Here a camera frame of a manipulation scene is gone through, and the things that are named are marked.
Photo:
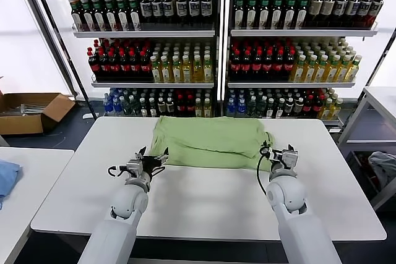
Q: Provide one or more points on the green-cap dark drink bottle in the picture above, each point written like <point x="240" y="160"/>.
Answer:
<point x="135" y="18"/>
<point x="77" y="16"/>
<point x="302" y="15"/>
<point x="277" y="15"/>
<point x="239" y="13"/>
<point x="99" y="18"/>
<point x="290" y="15"/>
<point x="123" y="18"/>
<point x="111" y="18"/>
<point x="251" y="15"/>
<point x="88" y="18"/>
<point x="264" y="15"/>

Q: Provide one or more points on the dark frame post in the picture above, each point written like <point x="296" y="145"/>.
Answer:
<point x="381" y="57"/>

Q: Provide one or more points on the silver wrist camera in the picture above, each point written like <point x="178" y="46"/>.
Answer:
<point x="133" y="166"/>
<point x="290" y="160"/>

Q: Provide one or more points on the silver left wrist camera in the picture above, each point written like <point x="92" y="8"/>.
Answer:
<point x="133" y="166"/>

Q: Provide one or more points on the red-label dark drink bottle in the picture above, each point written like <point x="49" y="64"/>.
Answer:
<point x="317" y="106"/>
<point x="307" y="108"/>
<point x="190" y="108"/>
<point x="181" y="108"/>

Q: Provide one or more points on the black slanted frame post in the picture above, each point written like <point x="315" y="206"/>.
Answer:
<point x="62" y="44"/>

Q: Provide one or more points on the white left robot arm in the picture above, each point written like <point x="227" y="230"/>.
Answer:
<point x="130" y="202"/>

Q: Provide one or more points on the blue water bottle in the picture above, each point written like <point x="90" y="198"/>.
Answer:
<point x="231" y="109"/>
<point x="241" y="109"/>
<point x="116" y="108"/>
<point x="107" y="106"/>

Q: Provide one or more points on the open brown cardboard box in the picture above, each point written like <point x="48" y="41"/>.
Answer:
<point x="18" y="126"/>

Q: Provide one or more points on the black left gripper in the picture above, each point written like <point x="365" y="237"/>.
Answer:
<point x="148" y="168"/>

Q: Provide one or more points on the green-tinted water bottle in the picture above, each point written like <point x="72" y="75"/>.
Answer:
<point x="261" y="108"/>
<point x="134" y="108"/>
<point x="125" y="108"/>
<point x="252" y="108"/>

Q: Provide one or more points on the red-cap cola bottle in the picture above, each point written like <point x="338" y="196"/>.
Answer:
<point x="135" y="67"/>
<point x="257" y="66"/>
<point x="278" y="66"/>
<point x="289" y="66"/>
<point x="104" y="66"/>
<point x="114" y="67"/>
<point x="93" y="66"/>
<point x="246" y="66"/>
<point x="267" y="66"/>
<point x="125" y="67"/>
<point x="145" y="67"/>
<point x="235" y="66"/>

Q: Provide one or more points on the pale grey cloth bundle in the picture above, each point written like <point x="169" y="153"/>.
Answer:
<point x="383" y="168"/>

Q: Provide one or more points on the grey slanted frame post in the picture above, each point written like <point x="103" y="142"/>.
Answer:
<point x="53" y="44"/>

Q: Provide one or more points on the white metal-frame side table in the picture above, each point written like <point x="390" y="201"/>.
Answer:
<point x="380" y="100"/>

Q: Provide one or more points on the light blue cloth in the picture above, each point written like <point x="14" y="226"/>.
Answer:
<point x="7" y="177"/>

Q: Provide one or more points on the beige-label dark tea bottle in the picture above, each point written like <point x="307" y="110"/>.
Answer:
<point x="328" y="7"/>
<point x="315" y="7"/>

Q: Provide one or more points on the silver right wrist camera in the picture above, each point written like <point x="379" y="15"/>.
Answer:
<point x="290" y="160"/>

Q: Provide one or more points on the small white floor object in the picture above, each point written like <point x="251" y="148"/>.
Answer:
<point x="88" y="116"/>

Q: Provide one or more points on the blue-label dark tea bottle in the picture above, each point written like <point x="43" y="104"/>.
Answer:
<point x="206" y="8"/>
<point x="195" y="8"/>
<point x="157" y="9"/>
<point x="340" y="7"/>
<point x="377" y="9"/>
<point x="146" y="9"/>
<point x="182" y="9"/>
<point x="352" y="7"/>
<point x="365" y="8"/>
<point x="168" y="9"/>

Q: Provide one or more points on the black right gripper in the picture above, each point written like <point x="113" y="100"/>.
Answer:
<point x="277" y="160"/>

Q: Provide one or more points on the light green polo shirt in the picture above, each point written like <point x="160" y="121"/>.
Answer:
<point x="210" y="140"/>

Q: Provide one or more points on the metal parts in plastic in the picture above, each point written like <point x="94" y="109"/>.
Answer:
<point x="31" y="109"/>

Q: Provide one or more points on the white-cap dark drink bottle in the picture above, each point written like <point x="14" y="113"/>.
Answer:
<point x="298" y="108"/>
<point x="280" y="109"/>
<point x="152" y="109"/>
<point x="289" y="108"/>
<point x="161" y="106"/>
<point x="270" y="109"/>
<point x="170" y="106"/>
<point x="143" y="109"/>

